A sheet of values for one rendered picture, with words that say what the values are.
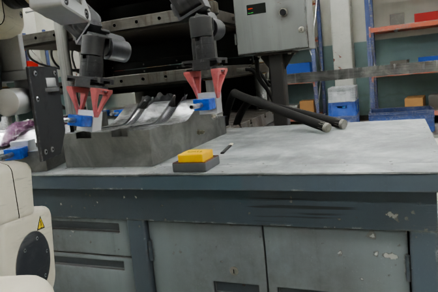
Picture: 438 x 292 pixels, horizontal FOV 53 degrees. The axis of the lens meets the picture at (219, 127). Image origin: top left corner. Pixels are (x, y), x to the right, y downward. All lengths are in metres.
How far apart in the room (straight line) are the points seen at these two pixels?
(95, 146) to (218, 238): 0.38
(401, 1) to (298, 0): 5.84
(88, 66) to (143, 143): 0.24
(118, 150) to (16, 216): 0.41
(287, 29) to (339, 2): 5.61
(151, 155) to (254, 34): 0.93
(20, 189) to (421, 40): 7.10
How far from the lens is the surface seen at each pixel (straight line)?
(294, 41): 1.80
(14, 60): 0.82
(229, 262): 1.04
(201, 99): 1.07
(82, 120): 1.12
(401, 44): 7.55
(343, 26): 7.35
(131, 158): 1.09
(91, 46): 1.15
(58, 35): 2.20
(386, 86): 7.58
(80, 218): 1.22
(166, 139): 1.12
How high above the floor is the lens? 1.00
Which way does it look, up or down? 7 degrees down
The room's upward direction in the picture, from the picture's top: 6 degrees counter-clockwise
